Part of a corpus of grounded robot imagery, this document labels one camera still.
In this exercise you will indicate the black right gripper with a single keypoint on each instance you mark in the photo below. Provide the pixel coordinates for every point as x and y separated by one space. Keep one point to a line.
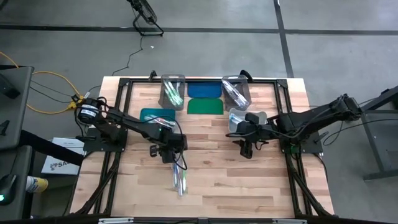
252 127

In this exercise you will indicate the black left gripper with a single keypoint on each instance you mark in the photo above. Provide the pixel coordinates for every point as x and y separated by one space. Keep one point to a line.
172 143

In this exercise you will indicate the orange toothbrush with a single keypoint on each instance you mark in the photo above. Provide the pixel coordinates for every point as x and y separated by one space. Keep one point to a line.
169 124
158 119

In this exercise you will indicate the purple toothbrush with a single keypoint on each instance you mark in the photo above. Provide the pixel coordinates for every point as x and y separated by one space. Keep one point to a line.
231 90
180 188
242 99

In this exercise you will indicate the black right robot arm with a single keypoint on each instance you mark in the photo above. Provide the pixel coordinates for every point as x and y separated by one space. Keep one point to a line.
311 121

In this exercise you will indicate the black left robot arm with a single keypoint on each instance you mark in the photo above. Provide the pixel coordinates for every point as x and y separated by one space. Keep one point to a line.
124 123

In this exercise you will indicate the light grey plastic bin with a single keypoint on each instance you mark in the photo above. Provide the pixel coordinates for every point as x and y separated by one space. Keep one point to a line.
262 115

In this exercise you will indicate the green bin lid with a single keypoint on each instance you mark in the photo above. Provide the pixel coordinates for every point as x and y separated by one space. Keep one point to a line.
205 106

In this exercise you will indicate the teal plastic bin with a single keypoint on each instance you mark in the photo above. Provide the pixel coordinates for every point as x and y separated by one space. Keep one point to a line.
146 113

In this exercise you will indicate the blue bin lid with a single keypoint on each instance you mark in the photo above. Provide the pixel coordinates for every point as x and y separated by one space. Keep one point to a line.
204 90

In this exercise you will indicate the clear grey plastic bin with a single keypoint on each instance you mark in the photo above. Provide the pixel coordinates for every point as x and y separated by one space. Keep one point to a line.
178 79
242 82

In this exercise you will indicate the white printed box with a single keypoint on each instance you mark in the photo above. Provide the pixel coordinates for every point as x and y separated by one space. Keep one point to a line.
62 166

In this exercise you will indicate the yellow power plug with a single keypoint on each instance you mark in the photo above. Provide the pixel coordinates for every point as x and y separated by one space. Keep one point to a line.
74 101

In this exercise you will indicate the black desk beam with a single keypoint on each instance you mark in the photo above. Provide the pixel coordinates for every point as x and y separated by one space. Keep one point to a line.
46 149

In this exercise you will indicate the white yellow can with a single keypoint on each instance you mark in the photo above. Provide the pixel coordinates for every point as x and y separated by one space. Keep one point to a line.
38 185

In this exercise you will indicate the black floor fan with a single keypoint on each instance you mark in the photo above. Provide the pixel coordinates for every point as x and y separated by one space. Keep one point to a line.
146 12

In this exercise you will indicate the dark grey desk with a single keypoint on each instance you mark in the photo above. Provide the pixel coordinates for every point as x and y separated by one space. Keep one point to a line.
18 161

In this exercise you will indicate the black computer mouse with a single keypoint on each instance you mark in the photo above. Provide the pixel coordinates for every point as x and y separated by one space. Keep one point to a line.
7 186

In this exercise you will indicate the black desk device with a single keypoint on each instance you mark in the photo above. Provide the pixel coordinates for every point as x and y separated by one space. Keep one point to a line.
7 88

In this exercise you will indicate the black desk frame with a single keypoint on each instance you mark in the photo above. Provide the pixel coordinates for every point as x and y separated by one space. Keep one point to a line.
373 140

